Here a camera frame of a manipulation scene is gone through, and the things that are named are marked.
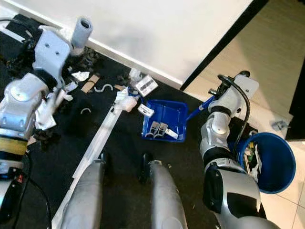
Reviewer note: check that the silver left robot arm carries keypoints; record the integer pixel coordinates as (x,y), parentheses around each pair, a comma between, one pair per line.
(24,102)

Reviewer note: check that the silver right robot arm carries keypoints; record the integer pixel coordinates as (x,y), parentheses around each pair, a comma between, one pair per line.
(217,129)

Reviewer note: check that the long white floor strip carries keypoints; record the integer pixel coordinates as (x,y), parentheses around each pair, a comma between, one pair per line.
(100,138)

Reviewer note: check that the small white bar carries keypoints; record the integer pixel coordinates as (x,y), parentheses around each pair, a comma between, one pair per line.
(171,134)

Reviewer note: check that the grey plastic clips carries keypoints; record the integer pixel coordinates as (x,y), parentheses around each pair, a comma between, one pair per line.
(157,130)

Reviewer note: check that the white printed card box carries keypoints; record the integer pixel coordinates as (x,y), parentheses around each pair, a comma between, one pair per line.
(146,85)

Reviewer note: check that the small white label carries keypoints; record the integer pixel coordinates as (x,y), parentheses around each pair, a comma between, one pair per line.
(147,110)

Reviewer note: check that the small grey object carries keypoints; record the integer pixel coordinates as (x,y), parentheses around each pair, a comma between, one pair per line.
(280,125)

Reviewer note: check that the white crumpled packaging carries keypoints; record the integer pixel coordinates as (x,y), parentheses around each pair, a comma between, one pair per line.
(252,157)

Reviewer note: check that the black trash pile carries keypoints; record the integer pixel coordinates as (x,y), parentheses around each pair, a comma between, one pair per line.
(24,52)

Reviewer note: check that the black cabinet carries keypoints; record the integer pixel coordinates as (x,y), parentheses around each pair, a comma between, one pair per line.
(296,105)

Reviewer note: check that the white crumpled plastic wrap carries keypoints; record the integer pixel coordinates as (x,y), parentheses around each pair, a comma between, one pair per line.
(126,101)

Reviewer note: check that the blue round bin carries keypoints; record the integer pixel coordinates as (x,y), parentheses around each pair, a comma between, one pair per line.
(279,162)

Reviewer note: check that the white crumpled paper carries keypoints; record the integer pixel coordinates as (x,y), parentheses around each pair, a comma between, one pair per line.
(50,112)

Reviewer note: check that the black crumpled scrap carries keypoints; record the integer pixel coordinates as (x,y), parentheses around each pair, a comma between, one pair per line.
(47,137)

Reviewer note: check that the white plastic hook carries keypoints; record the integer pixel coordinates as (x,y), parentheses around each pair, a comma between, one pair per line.
(106,90)

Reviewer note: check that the silver right robot leg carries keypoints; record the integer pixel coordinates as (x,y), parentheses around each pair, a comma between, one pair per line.
(167,200)

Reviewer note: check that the silver robot leg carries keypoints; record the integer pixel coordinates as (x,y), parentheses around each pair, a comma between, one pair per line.
(86,205)
(167,200)

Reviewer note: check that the brown cardboard piece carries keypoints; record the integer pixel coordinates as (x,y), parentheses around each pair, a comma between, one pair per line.
(90,83)

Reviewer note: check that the small white hook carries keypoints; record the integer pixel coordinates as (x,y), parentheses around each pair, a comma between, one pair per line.
(86,110)

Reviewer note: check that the white paper scrap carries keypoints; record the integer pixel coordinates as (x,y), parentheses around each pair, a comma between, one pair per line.
(81,75)

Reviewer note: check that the silver left robot leg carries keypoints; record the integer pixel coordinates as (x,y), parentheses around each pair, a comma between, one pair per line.
(86,205)

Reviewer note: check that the black door frame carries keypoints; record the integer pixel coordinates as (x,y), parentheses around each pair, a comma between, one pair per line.
(224,43)

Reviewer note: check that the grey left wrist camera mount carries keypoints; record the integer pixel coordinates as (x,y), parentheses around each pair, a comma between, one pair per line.
(52,52)

